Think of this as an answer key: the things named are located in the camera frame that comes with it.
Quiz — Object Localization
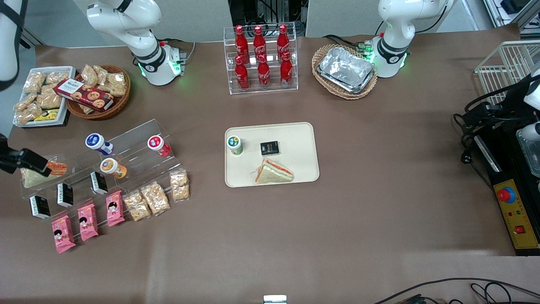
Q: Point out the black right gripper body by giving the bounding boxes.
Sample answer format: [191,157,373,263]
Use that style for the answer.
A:
[0,134,26,174]

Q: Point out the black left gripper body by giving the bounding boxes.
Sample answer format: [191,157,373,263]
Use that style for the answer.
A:
[464,82,530,127]

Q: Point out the green gum bottle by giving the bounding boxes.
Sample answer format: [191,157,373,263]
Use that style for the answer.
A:
[227,136,244,156]

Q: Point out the purple gum bottle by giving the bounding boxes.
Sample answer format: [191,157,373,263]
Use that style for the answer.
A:
[86,133,114,155]

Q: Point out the orange gum bottle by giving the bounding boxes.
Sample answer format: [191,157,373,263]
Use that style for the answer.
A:
[100,158,127,179]

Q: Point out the white rectangular tray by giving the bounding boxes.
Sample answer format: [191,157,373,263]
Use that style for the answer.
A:
[13,66,76,127]

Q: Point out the red gum bottle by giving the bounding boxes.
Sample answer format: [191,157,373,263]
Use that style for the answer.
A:
[148,135,172,157]

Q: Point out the aluminium foil tray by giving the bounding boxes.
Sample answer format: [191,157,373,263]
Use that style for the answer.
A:
[317,46,376,94]

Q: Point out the beige plastic tray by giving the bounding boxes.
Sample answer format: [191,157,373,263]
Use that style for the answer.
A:
[224,122,320,188]

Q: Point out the wrapped triangle sandwich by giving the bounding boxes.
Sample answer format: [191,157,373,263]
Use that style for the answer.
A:
[21,160,68,189]
[255,158,294,185]

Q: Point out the black machine base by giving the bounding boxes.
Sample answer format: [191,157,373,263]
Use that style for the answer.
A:
[472,122,540,257]

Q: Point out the clear plastic container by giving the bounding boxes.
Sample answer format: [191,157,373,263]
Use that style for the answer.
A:
[516,127,540,178]

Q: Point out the pink snack pack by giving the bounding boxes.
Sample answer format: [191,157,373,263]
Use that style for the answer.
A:
[78,204,99,242]
[51,215,76,254]
[106,191,125,227]

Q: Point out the red cookie box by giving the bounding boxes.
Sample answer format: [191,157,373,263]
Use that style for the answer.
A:
[54,79,114,112]

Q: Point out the brown wicker basket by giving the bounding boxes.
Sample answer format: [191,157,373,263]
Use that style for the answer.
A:
[65,65,131,120]

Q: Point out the clear acrylic stepped display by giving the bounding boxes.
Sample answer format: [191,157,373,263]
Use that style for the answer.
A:
[19,119,183,224]

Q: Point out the yellow control panel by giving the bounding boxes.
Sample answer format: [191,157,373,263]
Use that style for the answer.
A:
[494,179,540,250]

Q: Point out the light wicker basket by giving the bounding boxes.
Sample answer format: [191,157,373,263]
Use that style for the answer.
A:
[312,44,378,100]

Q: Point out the red cola bottle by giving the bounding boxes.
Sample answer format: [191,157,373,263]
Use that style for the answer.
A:
[257,54,271,88]
[280,52,293,87]
[235,25,249,64]
[277,24,290,60]
[235,56,250,91]
[254,26,267,62]

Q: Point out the clear acrylic bottle rack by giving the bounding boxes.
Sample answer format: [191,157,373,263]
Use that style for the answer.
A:
[223,22,299,95]

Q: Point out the black equipment rack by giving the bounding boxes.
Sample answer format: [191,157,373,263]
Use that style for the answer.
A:
[229,0,308,36]

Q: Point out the black cable with plug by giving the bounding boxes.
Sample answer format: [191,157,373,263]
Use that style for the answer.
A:
[453,113,494,190]

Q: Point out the white wire basket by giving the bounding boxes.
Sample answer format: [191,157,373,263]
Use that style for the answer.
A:
[475,40,540,106]

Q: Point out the black cable bundle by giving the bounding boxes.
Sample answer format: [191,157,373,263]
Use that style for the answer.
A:
[373,277,540,304]

